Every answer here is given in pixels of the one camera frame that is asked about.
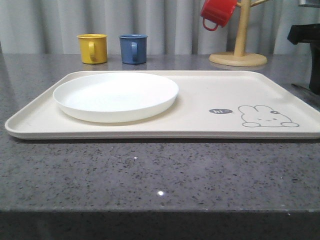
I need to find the wooden mug tree stand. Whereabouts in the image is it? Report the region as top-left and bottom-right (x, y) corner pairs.
(208, 0), (268, 67)

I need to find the silver metal chopstick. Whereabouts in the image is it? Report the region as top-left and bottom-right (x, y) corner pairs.
(291, 83), (311, 92)

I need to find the beige rabbit serving tray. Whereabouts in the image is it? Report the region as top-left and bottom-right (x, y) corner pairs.
(5, 70), (320, 140)

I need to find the grey curtain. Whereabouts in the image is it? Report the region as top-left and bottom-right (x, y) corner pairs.
(0, 0), (320, 55)

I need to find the yellow enamel mug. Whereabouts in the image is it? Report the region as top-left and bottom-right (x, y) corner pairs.
(77, 33), (108, 65)

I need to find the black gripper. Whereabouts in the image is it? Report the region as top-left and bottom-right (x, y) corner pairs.
(287, 23), (320, 95)

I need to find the white round plate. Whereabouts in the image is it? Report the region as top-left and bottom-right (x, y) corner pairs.
(52, 72), (179, 123)

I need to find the red enamel mug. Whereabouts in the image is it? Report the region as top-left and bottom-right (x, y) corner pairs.
(200, 0), (238, 31)

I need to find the blue enamel mug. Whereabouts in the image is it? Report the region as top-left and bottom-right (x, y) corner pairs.
(119, 34), (148, 65)

